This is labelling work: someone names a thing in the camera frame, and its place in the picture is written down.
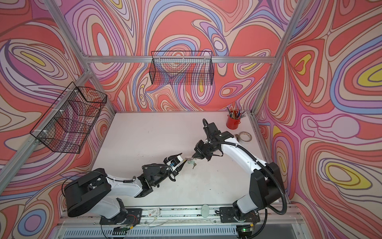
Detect aluminium frame post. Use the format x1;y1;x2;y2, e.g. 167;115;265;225
44;0;117;116

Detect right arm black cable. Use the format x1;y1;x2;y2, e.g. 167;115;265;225
202;118;287;239

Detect black wire basket back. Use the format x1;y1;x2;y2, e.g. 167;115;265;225
149;50;214;86

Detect white label tag on rail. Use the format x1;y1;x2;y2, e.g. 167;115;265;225
148;208;161;217

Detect metal keyring organizer yellow grip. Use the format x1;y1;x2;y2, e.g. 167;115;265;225
184;157;195;164

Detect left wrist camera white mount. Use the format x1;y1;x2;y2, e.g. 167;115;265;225
166;155;183;168

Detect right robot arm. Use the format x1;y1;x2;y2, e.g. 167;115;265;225
193;119;287;221

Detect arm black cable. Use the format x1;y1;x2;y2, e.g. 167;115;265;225
141;163;172;171
202;118;287;239

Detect tape roll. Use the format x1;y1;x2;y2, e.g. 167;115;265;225
239;131;253;143

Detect black wire basket left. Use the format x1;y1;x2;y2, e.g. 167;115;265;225
29;83;107;154

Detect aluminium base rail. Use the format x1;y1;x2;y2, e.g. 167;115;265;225
51;205;310;239

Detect pens in cup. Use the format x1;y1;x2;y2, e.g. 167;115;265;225
226;104;247;120

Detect red pen cup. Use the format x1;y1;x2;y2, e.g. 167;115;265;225
226;111;241;130

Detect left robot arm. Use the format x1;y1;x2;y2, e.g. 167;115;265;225
63;154;187;219

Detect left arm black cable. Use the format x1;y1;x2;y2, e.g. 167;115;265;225
141;163;172;171

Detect black wire basket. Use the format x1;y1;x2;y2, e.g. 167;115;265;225
29;83;107;154
149;50;214;86

